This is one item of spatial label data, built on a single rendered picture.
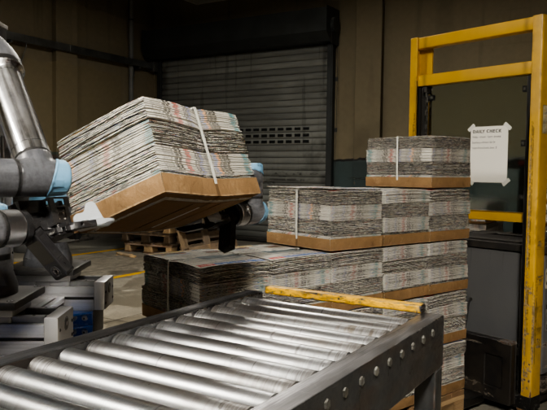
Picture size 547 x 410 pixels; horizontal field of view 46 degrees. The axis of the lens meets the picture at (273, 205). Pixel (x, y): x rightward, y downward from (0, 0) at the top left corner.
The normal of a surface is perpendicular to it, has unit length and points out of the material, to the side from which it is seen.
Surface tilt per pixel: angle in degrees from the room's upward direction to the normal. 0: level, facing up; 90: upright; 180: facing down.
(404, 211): 90
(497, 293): 90
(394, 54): 90
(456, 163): 90
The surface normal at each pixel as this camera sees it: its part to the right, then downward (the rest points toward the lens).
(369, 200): 0.63, 0.05
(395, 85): -0.52, 0.04
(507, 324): -0.77, 0.02
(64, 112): 0.85, 0.04
